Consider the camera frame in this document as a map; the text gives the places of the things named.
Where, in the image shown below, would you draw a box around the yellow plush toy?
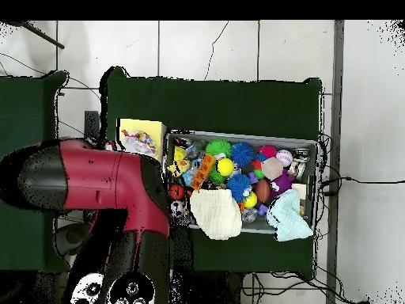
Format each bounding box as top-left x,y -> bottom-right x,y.
167,146 -> 193,177

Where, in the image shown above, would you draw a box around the cream knitted cloth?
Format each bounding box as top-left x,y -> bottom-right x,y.
189,188 -> 244,241

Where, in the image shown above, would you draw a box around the black cable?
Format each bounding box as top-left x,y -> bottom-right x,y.
319,176 -> 405,196

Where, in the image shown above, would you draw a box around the wooden box with three holes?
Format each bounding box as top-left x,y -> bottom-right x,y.
115,118 -> 168,162

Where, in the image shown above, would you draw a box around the dark grey rod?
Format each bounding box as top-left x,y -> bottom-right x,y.
18,21 -> 66,50

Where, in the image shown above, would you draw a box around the mint knitted cloth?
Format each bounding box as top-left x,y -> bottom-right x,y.
266,188 -> 315,242

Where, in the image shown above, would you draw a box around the green spiky ball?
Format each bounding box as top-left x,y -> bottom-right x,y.
205,138 -> 233,158

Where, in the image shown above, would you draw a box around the white paper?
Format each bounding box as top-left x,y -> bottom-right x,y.
120,128 -> 158,158

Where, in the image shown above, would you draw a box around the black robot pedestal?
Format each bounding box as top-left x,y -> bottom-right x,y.
170,270 -> 246,304

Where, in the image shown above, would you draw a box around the black white soccer ball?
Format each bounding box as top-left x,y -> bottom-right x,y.
170,200 -> 187,219

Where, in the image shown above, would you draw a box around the orange plastic brick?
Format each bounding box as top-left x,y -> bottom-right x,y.
191,154 -> 218,191

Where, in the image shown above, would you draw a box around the dark green tablecloth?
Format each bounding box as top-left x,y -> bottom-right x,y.
98,65 -> 324,276

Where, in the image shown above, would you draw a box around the shallow mesh bin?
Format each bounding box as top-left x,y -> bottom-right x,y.
164,129 -> 320,237

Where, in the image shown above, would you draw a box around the green covered side table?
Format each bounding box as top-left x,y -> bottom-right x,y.
0,70 -> 73,274

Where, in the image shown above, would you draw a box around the blue spiky ball with eyes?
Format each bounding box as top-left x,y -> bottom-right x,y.
225,173 -> 253,203

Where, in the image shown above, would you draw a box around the white baseball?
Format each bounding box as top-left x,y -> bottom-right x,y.
275,149 -> 294,168

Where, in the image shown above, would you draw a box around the yellow ball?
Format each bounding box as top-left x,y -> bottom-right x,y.
216,157 -> 236,177

